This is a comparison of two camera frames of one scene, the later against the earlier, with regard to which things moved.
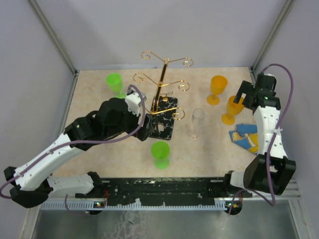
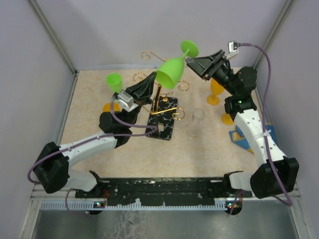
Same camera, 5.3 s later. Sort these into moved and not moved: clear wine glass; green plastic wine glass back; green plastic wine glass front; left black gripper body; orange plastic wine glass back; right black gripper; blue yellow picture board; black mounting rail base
Moved: left black gripper body; green plastic wine glass front; right black gripper
Not moved: green plastic wine glass back; blue yellow picture board; orange plastic wine glass back; black mounting rail base; clear wine glass
